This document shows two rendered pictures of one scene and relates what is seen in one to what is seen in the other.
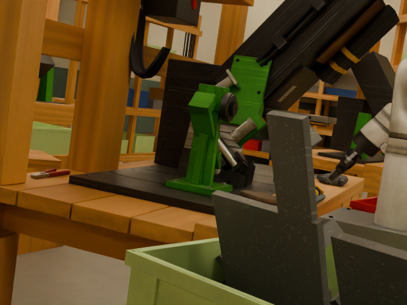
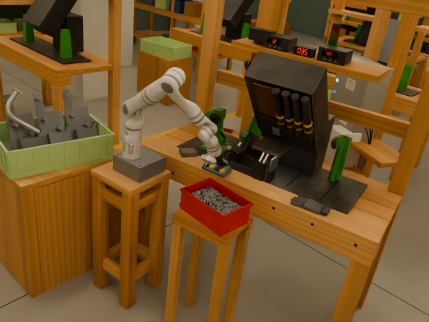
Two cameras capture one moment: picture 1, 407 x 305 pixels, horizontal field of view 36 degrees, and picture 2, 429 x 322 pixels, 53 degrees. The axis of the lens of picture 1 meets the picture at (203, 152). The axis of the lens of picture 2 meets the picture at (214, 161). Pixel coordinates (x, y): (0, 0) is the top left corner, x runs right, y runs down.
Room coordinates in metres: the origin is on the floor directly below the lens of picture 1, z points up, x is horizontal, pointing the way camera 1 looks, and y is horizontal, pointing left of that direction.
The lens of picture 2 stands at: (1.98, -2.43, 2.04)
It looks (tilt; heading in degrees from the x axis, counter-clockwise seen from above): 26 degrees down; 99
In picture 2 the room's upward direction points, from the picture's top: 7 degrees clockwise
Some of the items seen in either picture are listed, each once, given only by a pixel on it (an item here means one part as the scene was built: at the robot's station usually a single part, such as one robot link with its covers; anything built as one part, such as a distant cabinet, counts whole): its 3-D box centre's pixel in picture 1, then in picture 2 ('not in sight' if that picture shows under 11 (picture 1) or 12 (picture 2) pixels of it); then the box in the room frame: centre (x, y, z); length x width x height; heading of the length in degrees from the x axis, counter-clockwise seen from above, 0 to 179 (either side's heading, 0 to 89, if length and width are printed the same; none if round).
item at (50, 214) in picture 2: not in sight; (58, 206); (0.66, -0.27, 0.39); 0.68 x 0.52 x 0.79; 59
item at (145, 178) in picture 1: (223, 178); (268, 166); (1.95, -0.07, 0.89); 1.10 x 0.42 x 0.02; 159
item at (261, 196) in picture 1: (262, 200); (188, 152); (1.47, -0.16, 0.91); 0.10 x 0.08 x 0.03; 30
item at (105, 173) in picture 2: not in sight; (131, 173); (1.20, -0.40, 0.83); 0.32 x 0.32 x 0.04; 66
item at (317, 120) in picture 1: (271, 113); (280, 141); (1.99, -0.20, 1.11); 0.39 x 0.16 x 0.03; 69
